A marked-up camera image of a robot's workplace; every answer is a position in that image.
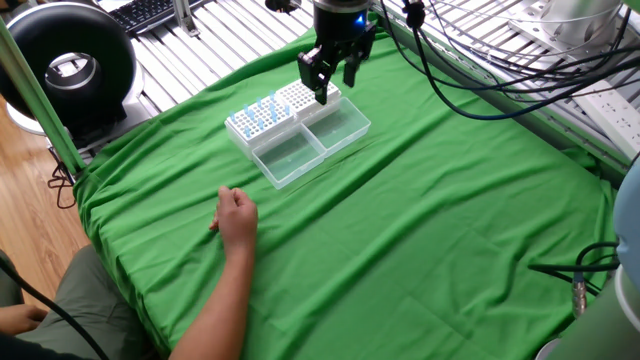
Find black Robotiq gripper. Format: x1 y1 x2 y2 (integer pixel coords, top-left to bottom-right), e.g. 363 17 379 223
297 0 378 107

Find white pipette tip box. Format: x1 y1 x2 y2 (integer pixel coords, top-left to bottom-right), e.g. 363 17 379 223
274 78 372 159
223 97 329 191

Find person's right forearm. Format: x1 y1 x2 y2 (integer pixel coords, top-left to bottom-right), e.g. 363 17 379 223
168 247 257 360

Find person's right hand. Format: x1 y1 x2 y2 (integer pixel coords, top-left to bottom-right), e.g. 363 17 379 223
208 185 259 254

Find person's left hand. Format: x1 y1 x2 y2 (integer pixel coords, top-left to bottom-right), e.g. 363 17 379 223
0 303 50 337

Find green table cloth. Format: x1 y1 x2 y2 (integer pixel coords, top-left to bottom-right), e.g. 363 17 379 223
73 12 619 360

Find black keyboard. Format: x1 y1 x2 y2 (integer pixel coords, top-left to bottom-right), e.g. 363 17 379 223
107 0 176 35

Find silver metal mounting plate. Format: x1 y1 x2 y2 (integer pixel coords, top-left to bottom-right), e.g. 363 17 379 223
509 0 624 56

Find white power strip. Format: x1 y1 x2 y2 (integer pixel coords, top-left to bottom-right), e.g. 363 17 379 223
572 79 640 161

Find grey green trousers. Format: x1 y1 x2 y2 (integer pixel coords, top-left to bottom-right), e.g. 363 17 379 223
0 244 161 360

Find black cable with ferrite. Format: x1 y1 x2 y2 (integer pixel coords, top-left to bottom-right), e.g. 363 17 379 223
399 0 640 121

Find aluminium profile post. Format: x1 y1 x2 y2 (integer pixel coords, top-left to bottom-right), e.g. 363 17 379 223
172 0 201 37

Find plain black robot cable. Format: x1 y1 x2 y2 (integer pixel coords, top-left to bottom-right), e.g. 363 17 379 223
379 0 640 94

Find black ring-shaped fan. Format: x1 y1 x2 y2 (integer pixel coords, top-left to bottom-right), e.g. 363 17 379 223
0 1 146 151

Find grey metal frame rail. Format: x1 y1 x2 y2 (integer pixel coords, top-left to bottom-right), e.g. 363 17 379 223
372 12 631 189

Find thin black floor cable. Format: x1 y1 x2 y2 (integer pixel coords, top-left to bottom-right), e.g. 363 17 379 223
47 148 77 210

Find green covered frame post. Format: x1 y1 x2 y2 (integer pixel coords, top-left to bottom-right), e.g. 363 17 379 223
0 17 87 176

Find black cable silver connector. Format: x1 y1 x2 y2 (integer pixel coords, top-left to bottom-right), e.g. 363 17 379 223
527 241 621 319

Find thick black cable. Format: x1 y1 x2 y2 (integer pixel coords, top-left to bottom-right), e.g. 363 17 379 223
0 255 110 360

